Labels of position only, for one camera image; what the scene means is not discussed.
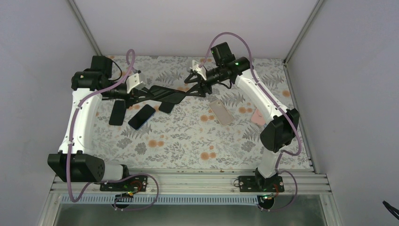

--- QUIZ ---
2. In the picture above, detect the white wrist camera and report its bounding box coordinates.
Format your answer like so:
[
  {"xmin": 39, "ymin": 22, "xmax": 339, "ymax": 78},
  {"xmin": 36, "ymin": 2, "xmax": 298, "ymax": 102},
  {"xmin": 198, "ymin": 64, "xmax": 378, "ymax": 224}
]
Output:
[
  {"xmin": 190, "ymin": 60, "xmax": 207, "ymax": 81},
  {"xmin": 125, "ymin": 73, "xmax": 147, "ymax": 93}
]

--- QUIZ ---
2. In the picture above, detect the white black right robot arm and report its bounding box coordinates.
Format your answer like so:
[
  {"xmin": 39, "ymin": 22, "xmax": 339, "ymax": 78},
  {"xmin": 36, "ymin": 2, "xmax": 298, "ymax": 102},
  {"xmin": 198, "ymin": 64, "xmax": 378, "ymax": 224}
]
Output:
[{"xmin": 184, "ymin": 42, "xmax": 300, "ymax": 192}]

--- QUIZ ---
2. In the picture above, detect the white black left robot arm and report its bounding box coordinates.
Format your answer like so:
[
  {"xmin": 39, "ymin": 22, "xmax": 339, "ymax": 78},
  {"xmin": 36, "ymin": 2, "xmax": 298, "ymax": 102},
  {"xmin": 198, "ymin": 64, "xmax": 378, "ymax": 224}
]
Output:
[{"xmin": 47, "ymin": 56, "xmax": 145, "ymax": 191}]

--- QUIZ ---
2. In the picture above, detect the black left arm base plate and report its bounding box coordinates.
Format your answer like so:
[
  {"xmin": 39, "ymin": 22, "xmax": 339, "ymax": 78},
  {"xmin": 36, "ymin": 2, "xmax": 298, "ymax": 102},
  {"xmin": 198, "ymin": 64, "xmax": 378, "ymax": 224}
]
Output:
[{"xmin": 100, "ymin": 175, "xmax": 148, "ymax": 193}]

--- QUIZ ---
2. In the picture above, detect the aluminium mounting rail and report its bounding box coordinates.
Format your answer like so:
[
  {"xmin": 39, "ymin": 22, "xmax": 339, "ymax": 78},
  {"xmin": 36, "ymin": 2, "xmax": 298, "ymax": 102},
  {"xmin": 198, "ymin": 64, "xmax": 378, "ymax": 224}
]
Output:
[{"xmin": 49, "ymin": 169, "xmax": 332, "ymax": 195}]

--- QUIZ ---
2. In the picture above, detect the black object at corner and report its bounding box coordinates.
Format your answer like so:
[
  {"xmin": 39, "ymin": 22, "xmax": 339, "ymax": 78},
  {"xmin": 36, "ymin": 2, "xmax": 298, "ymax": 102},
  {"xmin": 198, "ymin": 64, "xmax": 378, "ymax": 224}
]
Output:
[{"xmin": 382, "ymin": 200, "xmax": 399, "ymax": 220}]

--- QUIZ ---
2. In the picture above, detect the pink phone case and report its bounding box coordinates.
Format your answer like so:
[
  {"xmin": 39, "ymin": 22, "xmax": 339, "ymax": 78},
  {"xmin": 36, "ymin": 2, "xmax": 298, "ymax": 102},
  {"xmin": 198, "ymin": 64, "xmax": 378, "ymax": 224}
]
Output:
[{"xmin": 250, "ymin": 109, "xmax": 265, "ymax": 126}]

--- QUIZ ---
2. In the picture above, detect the cream phone case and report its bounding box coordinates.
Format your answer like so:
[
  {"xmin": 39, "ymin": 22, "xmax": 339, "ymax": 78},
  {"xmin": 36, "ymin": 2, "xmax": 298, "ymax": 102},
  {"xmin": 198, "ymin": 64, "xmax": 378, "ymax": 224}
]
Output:
[{"xmin": 208, "ymin": 100, "xmax": 234, "ymax": 126}]

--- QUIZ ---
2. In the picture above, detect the black phone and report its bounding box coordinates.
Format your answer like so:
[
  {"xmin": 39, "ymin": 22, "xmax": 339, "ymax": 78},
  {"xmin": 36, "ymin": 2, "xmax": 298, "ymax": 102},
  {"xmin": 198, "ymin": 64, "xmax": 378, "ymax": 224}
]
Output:
[{"xmin": 149, "ymin": 85, "xmax": 186, "ymax": 105}]

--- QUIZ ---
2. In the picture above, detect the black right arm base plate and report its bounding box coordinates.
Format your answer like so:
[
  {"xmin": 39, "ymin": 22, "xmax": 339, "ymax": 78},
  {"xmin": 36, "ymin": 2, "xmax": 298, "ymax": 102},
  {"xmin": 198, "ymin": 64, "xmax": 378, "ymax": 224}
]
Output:
[{"xmin": 238, "ymin": 175, "xmax": 285, "ymax": 193}]

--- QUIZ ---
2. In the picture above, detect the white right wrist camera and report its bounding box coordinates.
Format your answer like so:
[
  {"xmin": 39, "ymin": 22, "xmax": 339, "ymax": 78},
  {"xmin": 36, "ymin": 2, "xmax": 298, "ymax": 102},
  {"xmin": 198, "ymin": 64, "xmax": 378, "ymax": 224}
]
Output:
[{"xmin": 190, "ymin": 60, "xmax": 207, "ymax": 81}]

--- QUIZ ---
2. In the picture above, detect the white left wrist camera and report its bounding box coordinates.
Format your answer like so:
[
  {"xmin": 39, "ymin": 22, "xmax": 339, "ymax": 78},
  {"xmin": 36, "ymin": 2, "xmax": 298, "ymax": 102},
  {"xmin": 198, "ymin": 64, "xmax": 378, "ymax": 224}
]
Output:
[{"xmin": 125, "ymin": 73, "xmax": 147, "ymax": 93}]

